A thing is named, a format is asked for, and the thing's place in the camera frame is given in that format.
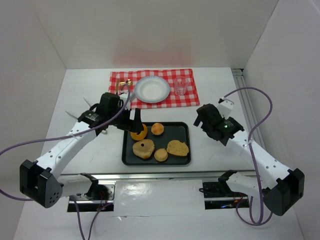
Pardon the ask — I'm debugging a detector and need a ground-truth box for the orange glazed bread ring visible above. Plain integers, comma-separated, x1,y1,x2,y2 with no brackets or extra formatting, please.
130,123,149,141

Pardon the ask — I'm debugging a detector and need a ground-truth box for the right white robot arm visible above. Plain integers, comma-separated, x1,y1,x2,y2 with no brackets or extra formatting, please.
194,100,305,216

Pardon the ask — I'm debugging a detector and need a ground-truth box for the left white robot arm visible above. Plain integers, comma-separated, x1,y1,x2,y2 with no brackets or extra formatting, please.
19,92,144,208

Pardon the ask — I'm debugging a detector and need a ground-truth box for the large bagel bread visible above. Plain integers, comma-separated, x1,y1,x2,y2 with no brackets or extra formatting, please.
132,139,155,159

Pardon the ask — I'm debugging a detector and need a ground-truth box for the small flat round bread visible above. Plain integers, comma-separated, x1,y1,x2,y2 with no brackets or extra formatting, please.
154,148,168,162

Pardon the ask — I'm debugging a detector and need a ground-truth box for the oval seeded bread slice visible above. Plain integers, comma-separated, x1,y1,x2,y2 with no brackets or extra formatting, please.
166,140,189,157

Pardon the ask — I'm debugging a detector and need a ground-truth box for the gold fork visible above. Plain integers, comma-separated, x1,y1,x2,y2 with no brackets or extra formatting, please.
115,78,126,95

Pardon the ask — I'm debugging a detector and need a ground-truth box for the small round bun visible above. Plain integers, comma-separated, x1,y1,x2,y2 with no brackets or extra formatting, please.
151,122,164,136

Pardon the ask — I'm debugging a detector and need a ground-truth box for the black serving tray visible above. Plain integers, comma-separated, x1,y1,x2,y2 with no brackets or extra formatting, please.
121,121,191,167

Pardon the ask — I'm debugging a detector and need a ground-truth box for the gold spoon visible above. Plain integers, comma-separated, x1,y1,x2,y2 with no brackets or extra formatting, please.
119,79,133,93

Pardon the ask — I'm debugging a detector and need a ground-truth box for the red checkered cloth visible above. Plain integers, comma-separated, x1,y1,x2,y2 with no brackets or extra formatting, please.
108,68,200,109

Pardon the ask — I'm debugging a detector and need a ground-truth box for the clear plastic cup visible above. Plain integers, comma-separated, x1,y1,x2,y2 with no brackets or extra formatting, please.
173,76,189,96

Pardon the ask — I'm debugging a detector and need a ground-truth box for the white paper plate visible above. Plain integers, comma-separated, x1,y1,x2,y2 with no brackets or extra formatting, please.
134,75,171,104

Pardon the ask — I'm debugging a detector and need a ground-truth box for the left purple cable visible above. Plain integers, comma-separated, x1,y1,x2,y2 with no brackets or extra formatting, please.
0,83,132,240

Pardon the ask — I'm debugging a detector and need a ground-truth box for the purple cable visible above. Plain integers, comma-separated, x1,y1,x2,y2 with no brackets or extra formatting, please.
222,86,274,225
0,83,132,240

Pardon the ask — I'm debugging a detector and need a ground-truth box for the right side aluminium rail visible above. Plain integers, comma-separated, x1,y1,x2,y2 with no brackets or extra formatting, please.
231,68,266,149

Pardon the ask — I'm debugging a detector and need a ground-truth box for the aluminium rail frame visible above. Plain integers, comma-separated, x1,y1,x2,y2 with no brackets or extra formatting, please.
57,169,261,181

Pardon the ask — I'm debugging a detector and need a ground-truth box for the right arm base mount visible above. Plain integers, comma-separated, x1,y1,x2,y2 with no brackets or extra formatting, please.
198,170,250,210

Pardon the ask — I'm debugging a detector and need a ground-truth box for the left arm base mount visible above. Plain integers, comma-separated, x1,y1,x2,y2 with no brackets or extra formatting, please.
74,173,116,213

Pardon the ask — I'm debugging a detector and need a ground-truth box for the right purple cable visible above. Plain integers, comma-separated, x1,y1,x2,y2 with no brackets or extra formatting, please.
222,86,274,225

